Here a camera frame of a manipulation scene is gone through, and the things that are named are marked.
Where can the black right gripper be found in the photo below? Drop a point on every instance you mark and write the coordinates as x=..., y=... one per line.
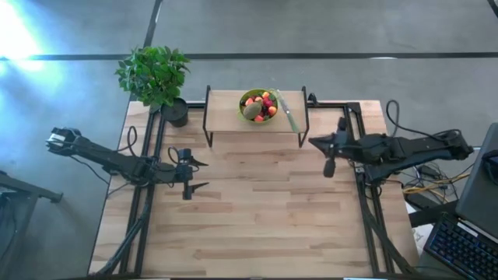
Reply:
x=362, y=148

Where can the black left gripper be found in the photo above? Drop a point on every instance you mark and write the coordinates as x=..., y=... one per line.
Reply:
x=173, y=173

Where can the yellow-orange peach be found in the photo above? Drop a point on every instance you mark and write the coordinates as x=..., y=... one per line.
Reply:
x=272, y=110

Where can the green plastic colander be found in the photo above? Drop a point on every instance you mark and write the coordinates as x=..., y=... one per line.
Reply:
x=241, y=113

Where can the large yellow-red peach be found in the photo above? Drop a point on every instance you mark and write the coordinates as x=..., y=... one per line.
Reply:
x=265, y=94

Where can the small orange peach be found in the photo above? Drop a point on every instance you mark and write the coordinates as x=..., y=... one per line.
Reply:
x=258, y=99

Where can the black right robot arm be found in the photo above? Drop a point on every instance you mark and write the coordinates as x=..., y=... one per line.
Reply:
x=420, y=149

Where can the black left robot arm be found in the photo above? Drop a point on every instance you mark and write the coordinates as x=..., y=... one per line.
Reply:
x=101, y=157

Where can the wooden shelf riser black legs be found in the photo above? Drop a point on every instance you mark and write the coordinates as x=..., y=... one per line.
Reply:
x=225, y=113

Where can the black power brick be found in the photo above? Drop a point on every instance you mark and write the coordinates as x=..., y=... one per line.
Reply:
x=428, y=171

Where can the green plant in black pot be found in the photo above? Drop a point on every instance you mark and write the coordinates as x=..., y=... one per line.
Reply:
x=153, y=74

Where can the white paper sheet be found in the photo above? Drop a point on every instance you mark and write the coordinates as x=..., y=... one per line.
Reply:
x=422, y=237

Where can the large computer monitor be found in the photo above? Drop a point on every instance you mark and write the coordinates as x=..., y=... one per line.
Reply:
x=478, y=186

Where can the dark round device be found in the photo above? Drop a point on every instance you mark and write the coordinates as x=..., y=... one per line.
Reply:
x=491, y=161

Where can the backlit computer keyboard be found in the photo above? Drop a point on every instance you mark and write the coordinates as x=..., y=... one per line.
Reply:
x=463, y=249

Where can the dark grey stand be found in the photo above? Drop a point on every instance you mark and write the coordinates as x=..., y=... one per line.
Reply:
x=23, y=190

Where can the black clamp bracket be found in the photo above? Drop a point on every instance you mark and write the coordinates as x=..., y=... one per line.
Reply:
x=311, y=99

